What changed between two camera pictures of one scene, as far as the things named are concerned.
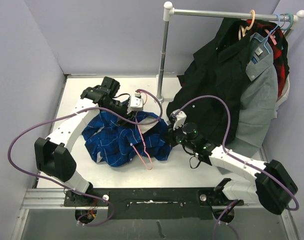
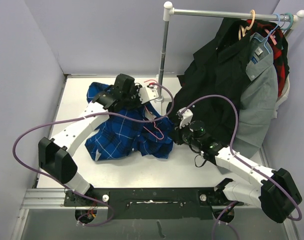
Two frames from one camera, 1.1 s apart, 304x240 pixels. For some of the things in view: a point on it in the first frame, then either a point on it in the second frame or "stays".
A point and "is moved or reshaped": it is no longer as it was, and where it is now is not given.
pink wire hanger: (150, 168) → (153, 83)
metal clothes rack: (169, 11) stays
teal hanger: (291, 15) stays
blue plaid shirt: (111, 140) is moved or reshaped
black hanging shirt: (214, 70) stays
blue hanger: (266, 38) stays
